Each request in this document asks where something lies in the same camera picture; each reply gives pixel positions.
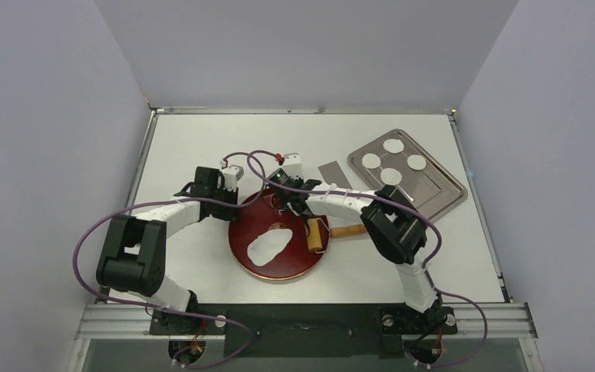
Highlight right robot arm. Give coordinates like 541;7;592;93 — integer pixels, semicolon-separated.
268;168;446;334

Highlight rectangular steel tray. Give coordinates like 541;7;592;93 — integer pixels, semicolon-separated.
347;129;468;222

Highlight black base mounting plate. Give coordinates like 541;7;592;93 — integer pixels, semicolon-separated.
149;304;458;360

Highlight white dumpling wrapper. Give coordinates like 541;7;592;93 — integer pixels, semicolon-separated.
380;168;402;186
407;154;428;171
361;153;381;170
383;139;404;154

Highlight white dough piece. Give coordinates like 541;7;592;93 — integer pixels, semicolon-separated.
246;229;293;267

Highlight wooden dough roller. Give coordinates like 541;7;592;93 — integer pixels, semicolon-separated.
306;218;367;254

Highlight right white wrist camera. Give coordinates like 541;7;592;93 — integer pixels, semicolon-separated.
280;153;304;179

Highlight aluminium frame rail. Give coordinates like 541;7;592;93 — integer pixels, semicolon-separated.
75;304;538;342

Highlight round red lacquer tray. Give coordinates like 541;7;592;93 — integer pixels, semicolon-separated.
228;188;329;281

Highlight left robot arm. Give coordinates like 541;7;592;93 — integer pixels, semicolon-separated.
96;165;244;333

